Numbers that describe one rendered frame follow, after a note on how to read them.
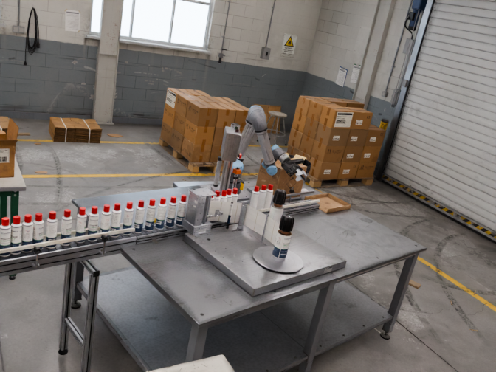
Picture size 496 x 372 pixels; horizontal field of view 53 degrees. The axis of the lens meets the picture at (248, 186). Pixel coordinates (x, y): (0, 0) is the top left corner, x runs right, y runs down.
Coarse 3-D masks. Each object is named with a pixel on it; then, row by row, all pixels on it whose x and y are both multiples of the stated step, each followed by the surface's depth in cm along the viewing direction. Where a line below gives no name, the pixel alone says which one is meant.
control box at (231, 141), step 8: (224, 128) 339; (232, 128) 336; (224, 136) 332; (232, 136) 325; (240, 136) 325; (224, 144) 326; (232, 144) 327; (224, 152) 328; (232, 152) 329; (224, 160) 330; (232, 160) 331
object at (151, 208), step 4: (152, 200) 299; (148, 204) 301; (152, 204) 299; (148, 208) 300; (152, 208) 299; (148, 212) 300; (152, 212) 300; (148, 216) 301; (152, 216) 301; (148, 220) 302; (152, 220) 302; (148, 224) 303; (152, 224) 304; (148, 228) 304; (152, 228) 305
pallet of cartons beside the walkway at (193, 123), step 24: (168, 96) 728; (192, 96) 707; (168, 120) 729; (192, 120) 667; (216, 120) 669; (240, 120) 687; (168, 144) 736; (192, 144) 669; (216, 144) 682; (192, 168) 673
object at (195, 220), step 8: (192, 200) 308; (200, 200) 304; (208, 200) 309; (192, 208) 309; (200, 208) 306; (208, 208) 315; (192, 216) 310; (200, 216) 309; (184, 224) 317; (192, 224) 310; (200, 224) 312; (208, 224) 316; (192, 232) 311; (200, 232) 314
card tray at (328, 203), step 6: (306, 198) 420; (312, 198) 426; (318, 198) 431; (324, 198) 434; (330, 198) 437; (336, 198) 432; (324, 204) 419; (330, 204) 421; (336, 204) 424; (342, 204) 427; (348, 204) 422; (324, 210) 406; (330, 210) 404; (336, 210) 409
